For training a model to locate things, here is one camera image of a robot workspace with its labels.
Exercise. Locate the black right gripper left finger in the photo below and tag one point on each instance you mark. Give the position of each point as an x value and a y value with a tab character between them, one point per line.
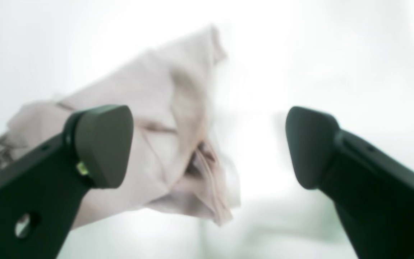
40	194

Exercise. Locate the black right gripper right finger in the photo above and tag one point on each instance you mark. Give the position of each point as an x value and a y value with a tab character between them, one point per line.
373	194

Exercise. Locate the mauve T-shirt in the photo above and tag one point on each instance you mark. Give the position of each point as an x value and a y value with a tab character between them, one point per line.
174	166

